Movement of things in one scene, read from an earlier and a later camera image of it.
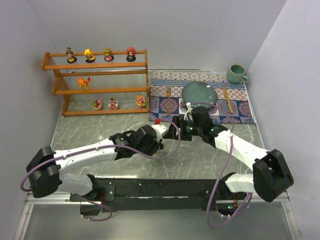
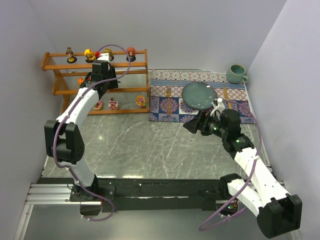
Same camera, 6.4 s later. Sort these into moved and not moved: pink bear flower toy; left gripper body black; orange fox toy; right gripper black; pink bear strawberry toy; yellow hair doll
Moved: left gripper body black; right gripper black
Not moved: pink bear strawberry toy; yellow hair doll; orange fox toy; pink bear flower toy
